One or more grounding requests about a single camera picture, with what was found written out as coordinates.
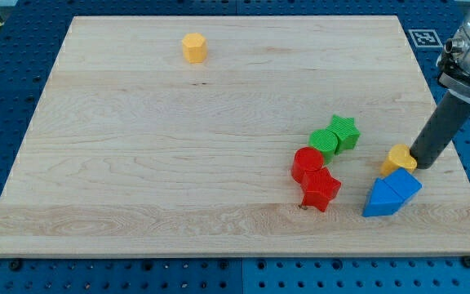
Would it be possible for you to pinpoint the green cylinder block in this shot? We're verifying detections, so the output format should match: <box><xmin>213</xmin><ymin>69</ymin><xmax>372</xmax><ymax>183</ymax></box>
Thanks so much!
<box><xmin>308</xmin><ymin>129</ymin><xmax>338</xmax><ymax>165</ymax></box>

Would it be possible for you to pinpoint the blue triangle block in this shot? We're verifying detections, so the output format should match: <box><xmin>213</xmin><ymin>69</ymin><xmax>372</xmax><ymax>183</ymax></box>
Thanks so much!
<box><xmin>362</xmin><ymin>178</ymin><xmax>403</xmax><ymax>217</ymax></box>

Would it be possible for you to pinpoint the red star block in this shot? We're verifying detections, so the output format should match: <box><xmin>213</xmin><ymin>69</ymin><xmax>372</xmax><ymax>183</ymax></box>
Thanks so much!
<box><xmin>300</xmin><ymin>167</ymin><xmax>341</xmax><ymax>212</ymax></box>

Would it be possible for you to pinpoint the green star block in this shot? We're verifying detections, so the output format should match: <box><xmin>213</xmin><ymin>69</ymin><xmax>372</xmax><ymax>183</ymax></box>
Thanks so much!
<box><xmin>327</xmin><ymin>114</ymin><xmax>361</xmax><ymax>154</ymax></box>

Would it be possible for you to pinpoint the red cylinder block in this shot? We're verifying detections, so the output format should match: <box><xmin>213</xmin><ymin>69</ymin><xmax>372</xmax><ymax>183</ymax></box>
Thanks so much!
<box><xmin>290</xmin><ymin>146</ymin><xmax>324</xmax><ymax>183</ymax></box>

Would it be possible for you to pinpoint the black white fiducial marker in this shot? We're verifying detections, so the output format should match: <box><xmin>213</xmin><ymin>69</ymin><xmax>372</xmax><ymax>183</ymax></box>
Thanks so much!
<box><xmin>409</xmin><ymin>29</ymin><xmax>443</xmax><ymax>48</ymax></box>

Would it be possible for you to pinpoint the wooden board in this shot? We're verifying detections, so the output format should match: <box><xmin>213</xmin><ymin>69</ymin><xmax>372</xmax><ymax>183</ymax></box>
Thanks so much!
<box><xmin>0</xmin><ymin>16</ymin><xmax>470</xmax><ymax>258</ymax></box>

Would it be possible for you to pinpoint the yellow hexagon block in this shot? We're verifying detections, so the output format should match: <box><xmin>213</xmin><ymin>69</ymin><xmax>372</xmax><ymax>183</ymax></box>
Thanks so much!
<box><xmin>181</xmin><ymin>33</ymin><xmax>207</xmax><ymax>64</ymax></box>

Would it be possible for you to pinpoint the yellow heart block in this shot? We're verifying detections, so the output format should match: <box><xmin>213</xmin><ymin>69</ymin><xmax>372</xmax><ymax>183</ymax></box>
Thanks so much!
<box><xmin>380</xmin><ymin>144</ymin><xmax>418</xmax><ymax>176</ymax></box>

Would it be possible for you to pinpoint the dark grey cylindrical pointer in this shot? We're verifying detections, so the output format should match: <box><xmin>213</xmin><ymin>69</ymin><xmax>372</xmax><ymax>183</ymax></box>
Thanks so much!
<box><xmin>410</xmin><ymin>91</ymin><xmax>470</xmax><ymax>169</ymax></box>

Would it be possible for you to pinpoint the blue cube block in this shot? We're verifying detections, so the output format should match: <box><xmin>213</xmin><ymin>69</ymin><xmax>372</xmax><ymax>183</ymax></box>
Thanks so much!
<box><xmin>384</xmin><ymin>167</ymin><xmax>423</xmax><ymax>204</ymax></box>

